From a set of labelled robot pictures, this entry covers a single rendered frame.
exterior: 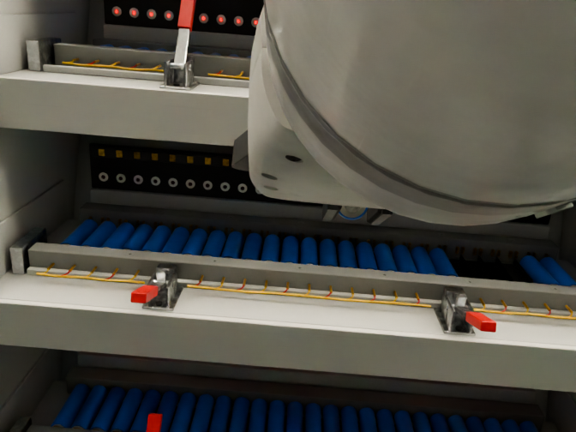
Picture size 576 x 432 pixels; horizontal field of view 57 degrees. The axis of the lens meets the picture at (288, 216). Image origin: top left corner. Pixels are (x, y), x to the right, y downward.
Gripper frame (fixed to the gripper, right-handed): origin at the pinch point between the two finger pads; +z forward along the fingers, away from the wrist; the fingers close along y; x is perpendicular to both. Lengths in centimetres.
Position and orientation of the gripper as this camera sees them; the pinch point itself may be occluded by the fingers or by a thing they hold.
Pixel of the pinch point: (357, 188)
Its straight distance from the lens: 27.9
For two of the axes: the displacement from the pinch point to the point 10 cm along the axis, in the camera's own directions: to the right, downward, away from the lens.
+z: -0.1, 1.5, 9.9
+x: -0.8, 9.8, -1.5
